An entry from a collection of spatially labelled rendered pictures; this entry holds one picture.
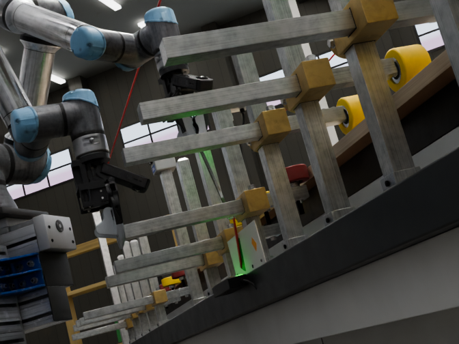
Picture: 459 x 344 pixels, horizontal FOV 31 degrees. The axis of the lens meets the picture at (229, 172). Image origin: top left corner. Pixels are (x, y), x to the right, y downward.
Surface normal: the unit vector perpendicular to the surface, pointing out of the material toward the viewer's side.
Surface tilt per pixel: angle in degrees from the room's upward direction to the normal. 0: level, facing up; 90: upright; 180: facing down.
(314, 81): 90
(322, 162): 90
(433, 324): 90
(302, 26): 90
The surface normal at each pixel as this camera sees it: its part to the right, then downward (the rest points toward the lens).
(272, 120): 0.23, -0.26
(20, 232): -0.33, -0.11
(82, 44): -0.66, 0.00
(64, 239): 0.91, -0.31
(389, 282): -0.94, 0.20
